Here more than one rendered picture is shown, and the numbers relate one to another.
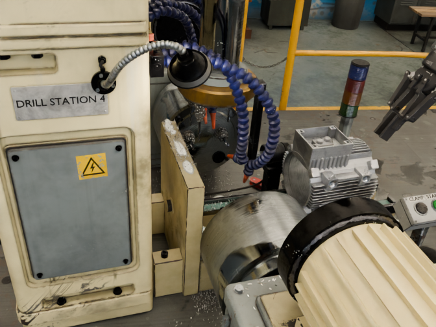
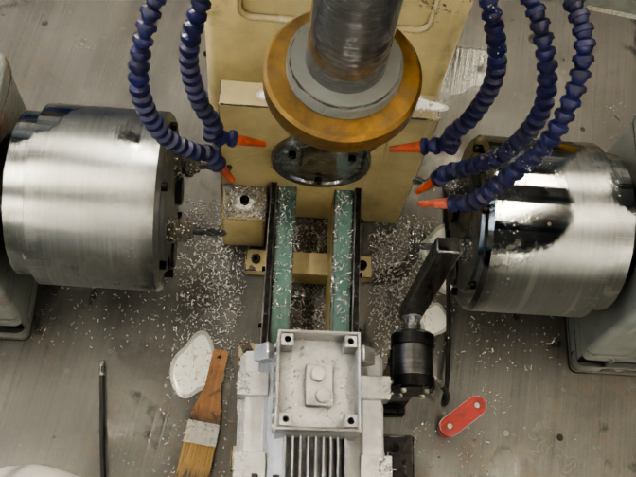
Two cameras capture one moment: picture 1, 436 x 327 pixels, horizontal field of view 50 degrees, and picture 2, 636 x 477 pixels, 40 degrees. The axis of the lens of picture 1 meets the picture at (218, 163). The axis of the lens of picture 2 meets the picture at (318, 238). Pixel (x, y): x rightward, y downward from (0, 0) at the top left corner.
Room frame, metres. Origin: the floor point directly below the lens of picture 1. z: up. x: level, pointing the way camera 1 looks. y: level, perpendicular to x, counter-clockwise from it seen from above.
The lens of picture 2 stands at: (1.08, -0.54, 2.16)
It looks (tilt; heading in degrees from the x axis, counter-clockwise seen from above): 66 degrees down; 101
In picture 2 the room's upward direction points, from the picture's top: 12 degrees clockwise
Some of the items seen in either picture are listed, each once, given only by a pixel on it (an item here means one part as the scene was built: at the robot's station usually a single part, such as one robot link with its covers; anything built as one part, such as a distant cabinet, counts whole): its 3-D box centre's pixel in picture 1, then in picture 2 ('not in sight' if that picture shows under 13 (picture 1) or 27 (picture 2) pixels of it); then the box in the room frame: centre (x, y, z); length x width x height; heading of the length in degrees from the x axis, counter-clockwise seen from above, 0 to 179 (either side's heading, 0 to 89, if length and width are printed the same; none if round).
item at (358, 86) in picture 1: (355, 84); not in sight; (1.44, -0.43, 1.14); 0.06 x 0.06 x 0.04
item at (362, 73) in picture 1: (358, 71); not in sight; (1.44, -0.43, 1.19); 0.06 x 0.06 x 0.04
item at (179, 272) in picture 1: (165, 208); (320, 139); (0.93, 0.13, 0.97); 0.30 x 0.11 x 0.34; 19
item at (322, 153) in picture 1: (321, 148); (316, 386); (1.07, -0.27, 1.11); 0.12 x 0.11 x 0.07; 111
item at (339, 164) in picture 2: not in sight; (321, 163); (0.95, 0.07, 1.01); 0.15 x 0.02 x 0.15; 19
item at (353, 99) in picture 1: (351, 96); not in sight; (1.44, -0.43, 1.10); 0.06 x 0.06 x 0.04
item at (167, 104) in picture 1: (193, 119); (551, 228); (1.29, 0.09, 1.04); 0.41 x 0.25 x 0.25; 19
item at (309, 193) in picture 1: (327, 174); (309, 433); (1.08, -0.31, 1.01); 0.20 x 0.19 x 0.19; 111
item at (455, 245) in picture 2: (256, 123); (427, 284); (1.15, -0.10, 1.12); 0.04 x 0.03 x 0.26; 109
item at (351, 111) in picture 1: (349, 108); not in sight; (1.44, -0.43, 1.05); 0.06 x 0.06 x 0.04
